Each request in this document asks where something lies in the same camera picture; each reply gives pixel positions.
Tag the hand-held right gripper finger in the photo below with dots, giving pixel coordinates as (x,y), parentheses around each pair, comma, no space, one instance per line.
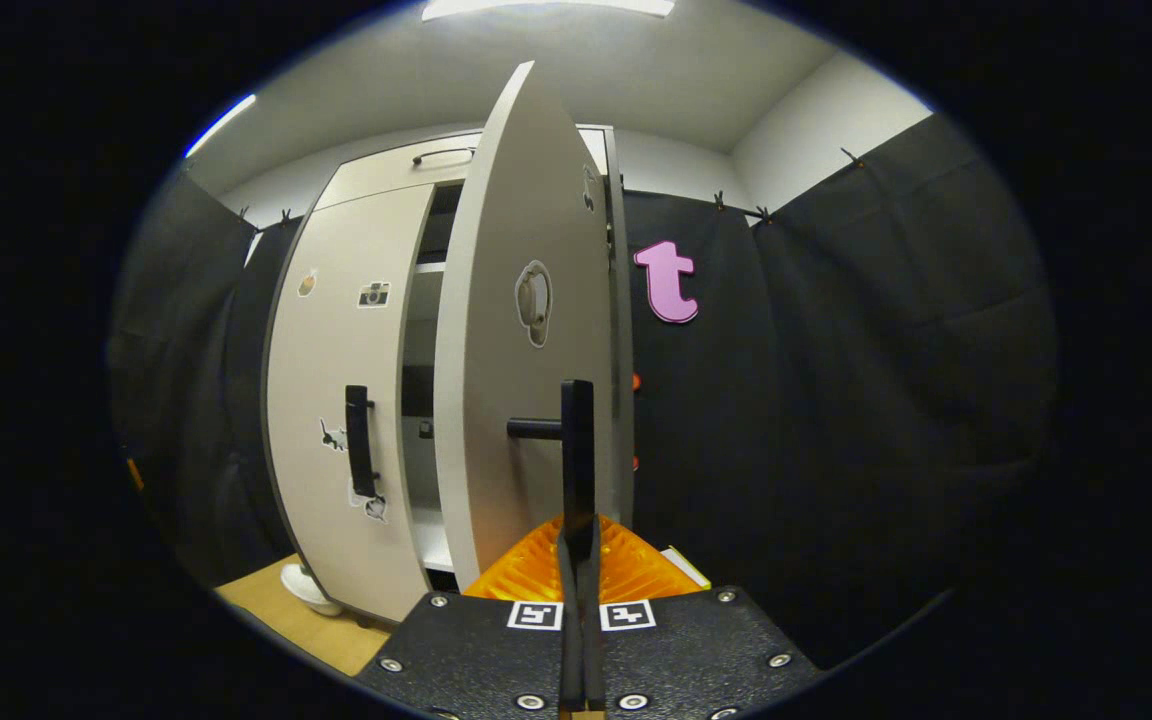
(570,620)
(592,620)

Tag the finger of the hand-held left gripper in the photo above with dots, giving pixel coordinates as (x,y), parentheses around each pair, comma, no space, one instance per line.
(135,473)

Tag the camera-sticker white cabinet door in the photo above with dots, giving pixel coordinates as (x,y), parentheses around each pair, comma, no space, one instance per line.
(336,350)

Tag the cat-sticker white cabinet door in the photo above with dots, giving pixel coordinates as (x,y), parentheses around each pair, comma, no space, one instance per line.
(506,330)

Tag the white double-door shoe cabinet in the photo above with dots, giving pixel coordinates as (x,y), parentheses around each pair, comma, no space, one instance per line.
(418,330)

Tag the white cabinet drawer front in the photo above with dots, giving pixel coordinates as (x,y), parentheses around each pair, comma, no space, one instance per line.
(376,175)

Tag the white rounded object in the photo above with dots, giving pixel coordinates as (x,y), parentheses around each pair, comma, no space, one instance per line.
(308,588)

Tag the black backdrop cloth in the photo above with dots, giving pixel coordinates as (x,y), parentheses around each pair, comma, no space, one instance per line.
(866,400)

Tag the narrow ceiling light strip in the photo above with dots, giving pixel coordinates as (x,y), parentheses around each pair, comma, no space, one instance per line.
(221,125)

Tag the rectangular ceiling light panel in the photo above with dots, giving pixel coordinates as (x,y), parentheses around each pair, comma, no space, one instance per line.
(546,8)

